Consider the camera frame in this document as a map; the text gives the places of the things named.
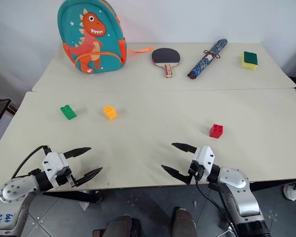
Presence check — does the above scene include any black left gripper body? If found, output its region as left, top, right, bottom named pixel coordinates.
left=54, top=167, right=76, bottom=190

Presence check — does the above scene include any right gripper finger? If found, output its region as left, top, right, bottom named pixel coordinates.
left=171, top=142, right=198, bottom=155
left=161, top=164, right=190, bottom=186

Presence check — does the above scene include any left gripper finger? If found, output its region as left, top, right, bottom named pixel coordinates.
left=63, top=147, right=92, bottom=159
left=71, top=166, right=104, bottom=188

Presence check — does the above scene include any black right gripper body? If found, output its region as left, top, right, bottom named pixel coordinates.
left=187, top=159, right=206, bottom=185

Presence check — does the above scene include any red toy brick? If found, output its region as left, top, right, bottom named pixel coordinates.
left=209, top=123, right=224, bottom=138

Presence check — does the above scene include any green toy brick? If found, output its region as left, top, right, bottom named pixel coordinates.
left=60, top=104, right=78, bottom=121

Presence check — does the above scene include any dark rounded shape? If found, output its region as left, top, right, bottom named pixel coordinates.
left=172, top=207, right=197, bottom=237
left=92, top=215, right=142, bottom=237

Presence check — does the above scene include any orange toy brick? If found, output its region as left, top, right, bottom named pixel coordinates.
left=103, top=105, right=118, bottom=121

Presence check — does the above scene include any blue patterned rolled umbrella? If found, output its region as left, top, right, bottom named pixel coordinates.
left=187, top=38, right=228, bottom=80

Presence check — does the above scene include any black table tennis paddle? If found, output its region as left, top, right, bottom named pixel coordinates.
left=151, top=47, right=181, bottom=79

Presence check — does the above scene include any white shoe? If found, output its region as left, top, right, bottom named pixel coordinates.
left=283, top=183, right=296, bottom=201

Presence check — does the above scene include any yellow green sponge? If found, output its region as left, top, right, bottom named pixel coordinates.
left=241, top=51, right=259, bottom=71

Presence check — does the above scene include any teal dinosaur backpack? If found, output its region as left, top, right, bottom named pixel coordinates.
left=57, top=0, right=154, bottom=75

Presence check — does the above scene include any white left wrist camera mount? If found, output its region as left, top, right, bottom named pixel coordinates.
left=41, top=151, right=71, bottom=190

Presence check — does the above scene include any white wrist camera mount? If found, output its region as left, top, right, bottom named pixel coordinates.
left=41, top=151, right=71, bottom=190
left=191, top=146, right=216, bottom=183

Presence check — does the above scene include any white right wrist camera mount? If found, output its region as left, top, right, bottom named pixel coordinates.
left=191, top=146, right=216, bottom=183

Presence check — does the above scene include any black table frame bar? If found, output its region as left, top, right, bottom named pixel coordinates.
left=41, top=189, right=105, bottom=204
left=250, top=178, right=296, bottom=193

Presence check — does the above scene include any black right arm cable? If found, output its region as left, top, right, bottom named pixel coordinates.
left=195, top=179, right=239, bottom=237

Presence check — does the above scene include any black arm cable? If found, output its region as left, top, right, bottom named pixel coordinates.
left=10, top=145, right=52, bottom=180
left=195, top=179, right=239, bottom=237

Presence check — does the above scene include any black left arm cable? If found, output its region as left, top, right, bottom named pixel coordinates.
left=10, top=145, right=52, bottom=180

